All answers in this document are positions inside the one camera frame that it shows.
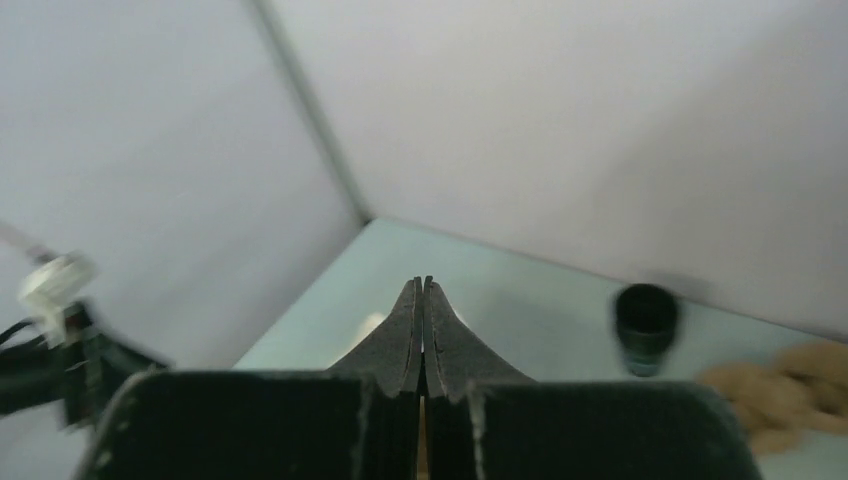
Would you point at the brown pulp cup carrier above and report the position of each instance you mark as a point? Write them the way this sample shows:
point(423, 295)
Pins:
point(803, 388)

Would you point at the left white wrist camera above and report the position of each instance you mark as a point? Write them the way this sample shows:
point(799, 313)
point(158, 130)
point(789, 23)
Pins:
point(50, 288)

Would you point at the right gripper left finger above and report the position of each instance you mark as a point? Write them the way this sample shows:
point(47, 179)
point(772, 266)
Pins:
point(358, 419)

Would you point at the light blue paper bag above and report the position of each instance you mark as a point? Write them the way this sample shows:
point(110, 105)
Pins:
point(368, 326)

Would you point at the black paper cup stack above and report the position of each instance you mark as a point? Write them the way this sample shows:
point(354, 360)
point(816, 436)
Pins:
point(645, 319)

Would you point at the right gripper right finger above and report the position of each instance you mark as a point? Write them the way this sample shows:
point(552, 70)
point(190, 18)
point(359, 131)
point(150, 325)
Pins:
point(485, 419)

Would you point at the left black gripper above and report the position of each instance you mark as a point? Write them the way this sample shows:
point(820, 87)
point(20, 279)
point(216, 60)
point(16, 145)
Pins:
point(93, 367)

